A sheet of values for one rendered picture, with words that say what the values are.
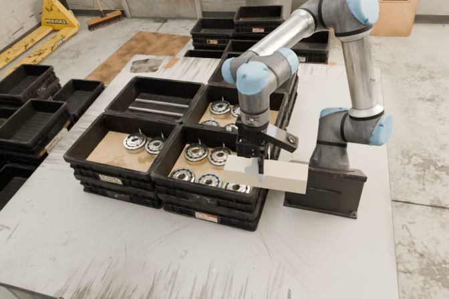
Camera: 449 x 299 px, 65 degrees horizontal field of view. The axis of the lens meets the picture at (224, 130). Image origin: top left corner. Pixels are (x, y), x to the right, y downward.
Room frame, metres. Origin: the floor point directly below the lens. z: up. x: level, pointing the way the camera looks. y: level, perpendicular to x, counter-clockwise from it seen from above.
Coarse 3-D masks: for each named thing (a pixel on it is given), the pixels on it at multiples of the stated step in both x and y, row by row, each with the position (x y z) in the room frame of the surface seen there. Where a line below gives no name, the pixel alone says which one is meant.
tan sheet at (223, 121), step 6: (204, 114) 1.31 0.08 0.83; (270, 114) 1.24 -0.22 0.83; (276, 114) 1.24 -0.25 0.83; (204, 120) 1.27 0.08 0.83; (216, 120) 1.25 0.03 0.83; (222, 120) 1.25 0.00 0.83; (228, 120) 1.24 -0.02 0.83; (234, 120) 1.24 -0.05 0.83; (270, 120) 1.20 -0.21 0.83; (222, 126) 1.21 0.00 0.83
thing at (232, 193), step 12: (228, 132) 1.05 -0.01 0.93; (168, 144) 1.03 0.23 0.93; (156, 168) 0.91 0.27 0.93; (156, 180) 0.86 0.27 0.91; (168, 180) 0.84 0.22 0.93; (180, 180) 0.83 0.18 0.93; (216, 192) 0.77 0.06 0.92; (228, 192) 0.75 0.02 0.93; (240, 192) 0.74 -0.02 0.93; (252, 192) 0.74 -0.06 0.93
